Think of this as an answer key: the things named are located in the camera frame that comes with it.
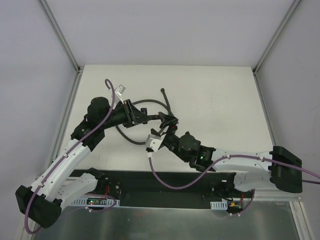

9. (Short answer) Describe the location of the left aluminium frame post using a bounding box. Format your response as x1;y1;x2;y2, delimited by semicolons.
38;0;85;75

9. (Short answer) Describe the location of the right aluminium frame post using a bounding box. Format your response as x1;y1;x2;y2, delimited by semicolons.
252;0;302;75

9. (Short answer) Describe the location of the aluminium frame post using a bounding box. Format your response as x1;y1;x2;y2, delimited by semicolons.
252;0;302;75
38;0;85;75

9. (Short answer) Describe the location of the left white cable duct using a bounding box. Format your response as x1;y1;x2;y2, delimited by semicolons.
69;197;120;208

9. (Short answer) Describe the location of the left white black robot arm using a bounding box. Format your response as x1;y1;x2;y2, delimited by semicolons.
15;97;152;229

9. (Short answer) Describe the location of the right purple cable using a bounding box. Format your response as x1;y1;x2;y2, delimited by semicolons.
147;152;320;217

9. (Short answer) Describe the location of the right white cable duct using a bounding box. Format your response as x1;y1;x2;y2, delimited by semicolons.
210;200;228;211

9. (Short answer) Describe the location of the dark corrugated flexible hose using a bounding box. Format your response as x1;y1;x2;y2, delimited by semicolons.
115;87;180;146

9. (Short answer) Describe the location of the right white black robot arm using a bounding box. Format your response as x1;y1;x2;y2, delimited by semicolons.
158;112;303;198

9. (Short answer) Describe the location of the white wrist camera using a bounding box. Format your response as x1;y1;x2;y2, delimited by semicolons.
145;134;165;153
114;84;126;102

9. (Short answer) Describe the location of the white cable duct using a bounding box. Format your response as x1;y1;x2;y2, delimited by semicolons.
210;200;228;211
69;197;120;208

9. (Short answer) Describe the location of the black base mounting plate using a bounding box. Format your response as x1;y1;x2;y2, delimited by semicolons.
69;169;253;208

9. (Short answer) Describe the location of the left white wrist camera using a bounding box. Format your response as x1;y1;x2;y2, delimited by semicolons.
114;84;126;102

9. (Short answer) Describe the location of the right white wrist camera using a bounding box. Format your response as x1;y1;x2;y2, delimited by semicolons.
145;134;165;153

